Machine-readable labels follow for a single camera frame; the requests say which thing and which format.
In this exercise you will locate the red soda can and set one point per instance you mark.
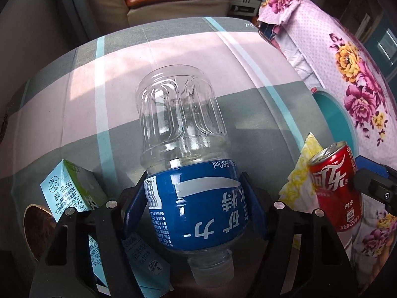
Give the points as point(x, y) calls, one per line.
point(335, 186)

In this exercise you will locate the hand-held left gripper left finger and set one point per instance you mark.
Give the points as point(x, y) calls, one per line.
point(136, 200)

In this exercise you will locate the pink floral bed sheet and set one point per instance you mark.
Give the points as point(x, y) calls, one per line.
point(356, 52)

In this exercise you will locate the beige leather sofa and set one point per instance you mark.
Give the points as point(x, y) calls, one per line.
point(173, 14)

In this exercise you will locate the blue white snack wrapper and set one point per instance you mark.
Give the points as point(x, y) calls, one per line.
point(66, 189)

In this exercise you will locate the clear bottle with blue label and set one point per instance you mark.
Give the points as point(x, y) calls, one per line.
point(186, 198)

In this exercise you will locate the light blue flattened carton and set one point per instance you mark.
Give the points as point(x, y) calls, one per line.
point(145, 264)

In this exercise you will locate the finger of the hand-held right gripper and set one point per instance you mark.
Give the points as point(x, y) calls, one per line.
point(375, 189)
point(372, 165)

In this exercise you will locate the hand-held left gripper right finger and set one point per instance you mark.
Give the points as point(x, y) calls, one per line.
point(251, 200)

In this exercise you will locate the pink grey plaid cloth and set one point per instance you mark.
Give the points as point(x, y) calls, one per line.
point(108, 83)

